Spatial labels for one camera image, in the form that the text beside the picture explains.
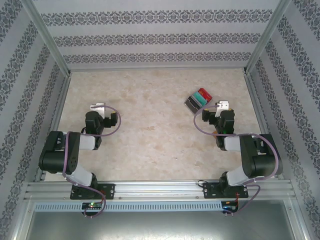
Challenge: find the clear acrylic card stand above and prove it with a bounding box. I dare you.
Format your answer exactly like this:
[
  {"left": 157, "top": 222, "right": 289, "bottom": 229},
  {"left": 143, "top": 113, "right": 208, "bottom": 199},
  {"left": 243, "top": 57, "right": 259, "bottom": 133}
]
[{"left": 184, "top": 87, "right": 214, "bottom": 116}]

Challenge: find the black credit card with chip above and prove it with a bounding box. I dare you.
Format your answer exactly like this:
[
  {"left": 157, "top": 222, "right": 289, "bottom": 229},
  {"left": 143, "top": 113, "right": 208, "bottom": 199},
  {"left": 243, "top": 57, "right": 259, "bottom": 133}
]
[{"left": 189, "top": 94, "right": 205, "bottom": 107}]

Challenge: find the teal plastic card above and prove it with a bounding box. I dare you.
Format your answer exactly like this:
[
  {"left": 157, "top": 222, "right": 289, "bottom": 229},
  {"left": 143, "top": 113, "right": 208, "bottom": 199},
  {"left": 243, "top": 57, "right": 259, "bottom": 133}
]
[{"left": 192, "top": 91, "right": 208, "bottom": 106}]

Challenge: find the grey metal panel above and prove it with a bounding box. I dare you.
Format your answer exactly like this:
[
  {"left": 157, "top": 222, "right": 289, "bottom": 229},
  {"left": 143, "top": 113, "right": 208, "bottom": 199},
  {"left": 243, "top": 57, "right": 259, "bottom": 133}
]
[{"left": 24, "top": 211, "right": 306, "bottom": 240}]

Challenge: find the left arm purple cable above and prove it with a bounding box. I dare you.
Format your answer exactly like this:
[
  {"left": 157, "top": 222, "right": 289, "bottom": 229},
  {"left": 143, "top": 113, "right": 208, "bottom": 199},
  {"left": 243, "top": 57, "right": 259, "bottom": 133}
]
[{"left": 62, "top": 105, "right": 122, "bottom": 218}]

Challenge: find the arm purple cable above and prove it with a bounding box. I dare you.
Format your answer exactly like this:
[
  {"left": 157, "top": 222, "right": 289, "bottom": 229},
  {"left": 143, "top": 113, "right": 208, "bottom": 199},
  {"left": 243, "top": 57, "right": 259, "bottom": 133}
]
[
  {"left": 62, "top": 105, "right": 122, "bottom": 218},
  {"left": 193, "top": 104, "right": 280, "bottom": 216}
]

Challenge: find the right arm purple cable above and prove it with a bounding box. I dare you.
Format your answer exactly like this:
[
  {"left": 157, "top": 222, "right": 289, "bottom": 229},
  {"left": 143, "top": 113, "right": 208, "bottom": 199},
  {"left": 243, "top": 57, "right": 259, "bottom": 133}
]
[{"left": 193, "top": 104, "right": 280, "bottom": 216}]

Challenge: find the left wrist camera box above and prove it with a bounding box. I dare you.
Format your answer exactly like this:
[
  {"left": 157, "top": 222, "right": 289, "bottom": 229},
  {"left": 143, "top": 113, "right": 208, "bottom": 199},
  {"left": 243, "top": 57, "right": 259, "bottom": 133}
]
[{"left": 89, "top": 101, "right": 107, "bottom": 114}]

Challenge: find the aluminium table edge rail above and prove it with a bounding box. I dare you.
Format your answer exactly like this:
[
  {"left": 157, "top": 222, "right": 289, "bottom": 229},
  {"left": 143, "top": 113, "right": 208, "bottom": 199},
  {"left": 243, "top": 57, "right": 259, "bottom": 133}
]
[
  {"left": 67, "top": 65, "right": 248, "bottom": 73},
  {"left": 33, "top": 73, "right": 73, "bottom": 183},
  {"left": 242, "top": 72, "right": 286, "bottom": 181}
]

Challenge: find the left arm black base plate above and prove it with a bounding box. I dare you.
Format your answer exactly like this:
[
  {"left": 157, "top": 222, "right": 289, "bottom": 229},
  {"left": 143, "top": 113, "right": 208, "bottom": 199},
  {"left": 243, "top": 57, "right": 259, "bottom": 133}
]
[{"left": 69, "top": 183, "right": 116, "bottom": 200}]

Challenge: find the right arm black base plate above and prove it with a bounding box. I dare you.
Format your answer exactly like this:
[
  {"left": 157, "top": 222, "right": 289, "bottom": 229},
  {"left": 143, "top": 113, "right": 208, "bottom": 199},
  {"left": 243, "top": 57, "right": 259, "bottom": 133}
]
[{"left": 203, "top": 181, "right": 250, "bottom": 200}]

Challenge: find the aluminium frame post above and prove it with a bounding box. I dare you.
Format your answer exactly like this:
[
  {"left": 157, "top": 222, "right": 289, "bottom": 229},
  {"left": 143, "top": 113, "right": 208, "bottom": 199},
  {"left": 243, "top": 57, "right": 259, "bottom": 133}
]
[
  {"left": 21, "top": 0, "right": 73, "bottom": 77},
  {"left": 242, "top": 0, "right": 294, "bottom": 76}
]

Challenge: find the aluminium mounting rail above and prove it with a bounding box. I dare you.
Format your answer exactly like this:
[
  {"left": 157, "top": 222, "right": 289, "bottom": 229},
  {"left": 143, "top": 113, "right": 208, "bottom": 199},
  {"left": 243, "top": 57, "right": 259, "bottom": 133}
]
[{"left": 24, "top": 181, "right": 293, "bottom": 201}]

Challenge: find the slotted grey cable duct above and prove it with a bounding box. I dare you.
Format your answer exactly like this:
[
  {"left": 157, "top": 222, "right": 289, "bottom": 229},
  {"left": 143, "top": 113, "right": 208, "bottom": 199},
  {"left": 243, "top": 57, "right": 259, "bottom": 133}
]
[{"left": 33, "top": 201, "right": 223, "bottom": 212}]

